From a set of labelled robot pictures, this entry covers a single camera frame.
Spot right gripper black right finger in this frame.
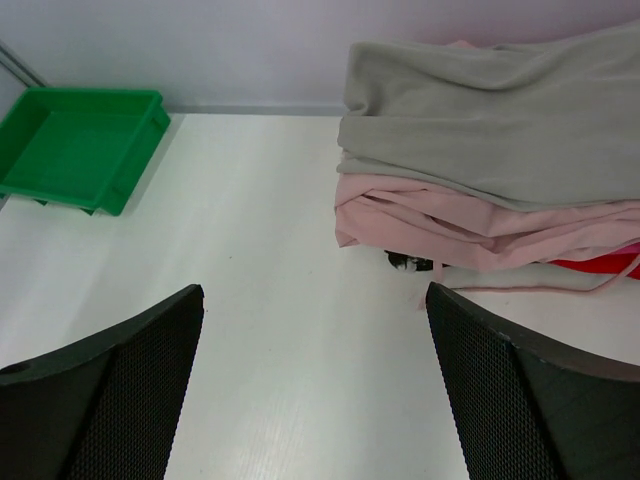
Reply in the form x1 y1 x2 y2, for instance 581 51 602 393
425 283 639 480

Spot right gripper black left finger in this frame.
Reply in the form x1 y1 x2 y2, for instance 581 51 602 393
1 284 204 479

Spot grey trousers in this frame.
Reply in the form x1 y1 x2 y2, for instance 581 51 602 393
337 22 639 211

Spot pink folded trousers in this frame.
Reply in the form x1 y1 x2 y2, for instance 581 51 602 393
334 169 639 272

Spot red folded garment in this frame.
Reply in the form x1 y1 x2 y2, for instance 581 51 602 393
551 243 639 275

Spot dark patterned folded garment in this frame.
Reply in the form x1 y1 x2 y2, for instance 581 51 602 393
386 251 434 272

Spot green plastic tray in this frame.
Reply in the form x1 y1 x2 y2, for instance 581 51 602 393
1 87 171 216

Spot left aluminium frame post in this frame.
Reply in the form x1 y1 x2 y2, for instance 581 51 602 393
0 42 48 88

